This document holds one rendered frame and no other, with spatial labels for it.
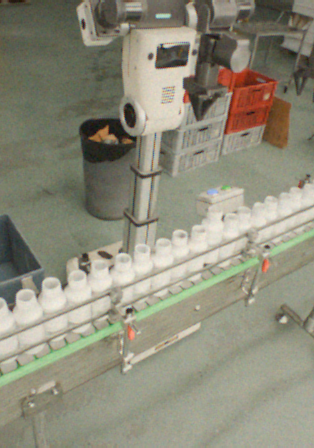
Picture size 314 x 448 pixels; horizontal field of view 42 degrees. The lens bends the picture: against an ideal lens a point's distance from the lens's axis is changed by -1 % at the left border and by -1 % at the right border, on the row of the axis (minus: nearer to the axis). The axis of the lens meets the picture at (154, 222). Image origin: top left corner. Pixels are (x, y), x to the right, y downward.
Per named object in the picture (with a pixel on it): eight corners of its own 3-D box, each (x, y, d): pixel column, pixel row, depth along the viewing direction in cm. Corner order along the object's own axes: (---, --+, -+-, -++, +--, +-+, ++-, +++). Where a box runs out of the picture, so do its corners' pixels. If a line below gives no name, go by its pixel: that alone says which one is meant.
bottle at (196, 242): (204, 279, 115) (215, 234, 105) (185, 284, 113) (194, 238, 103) (194, 265, 119) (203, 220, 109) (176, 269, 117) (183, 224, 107)
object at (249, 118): (226, 135, 381) (230, 113, 368) (196, 119, 405) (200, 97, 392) (267, 124, 414) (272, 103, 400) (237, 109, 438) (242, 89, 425)
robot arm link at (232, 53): (228, 3, 92) (198, 3, 88) (265, 13, 85) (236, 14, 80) (218, 57, 99) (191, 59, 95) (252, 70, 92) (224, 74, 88)
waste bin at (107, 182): (97, 232, 284) (99, 150, 245) (69, 199, 311) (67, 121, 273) (151, 214, 307) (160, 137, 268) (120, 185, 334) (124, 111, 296)
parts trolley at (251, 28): (241, 102, 520) (260, 20, 460) (212, 88, 554) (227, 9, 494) (293, 93, 573) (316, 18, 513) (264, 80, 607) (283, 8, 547)
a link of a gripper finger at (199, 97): (195, 126, 101) (201, 89, 96) (177, 116, 106) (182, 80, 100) (214, 122, 105) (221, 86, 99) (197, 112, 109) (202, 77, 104)
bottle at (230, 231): (230, 257, 124) (243, 213, 114) (228, 270, 119) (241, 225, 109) (211, 252, 124) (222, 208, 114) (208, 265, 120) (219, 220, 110)
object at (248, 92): (231, 113, 368) (236, 89, 355) (200, 97, 392) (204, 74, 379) (273, 103, 401) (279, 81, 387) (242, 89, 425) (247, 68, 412)
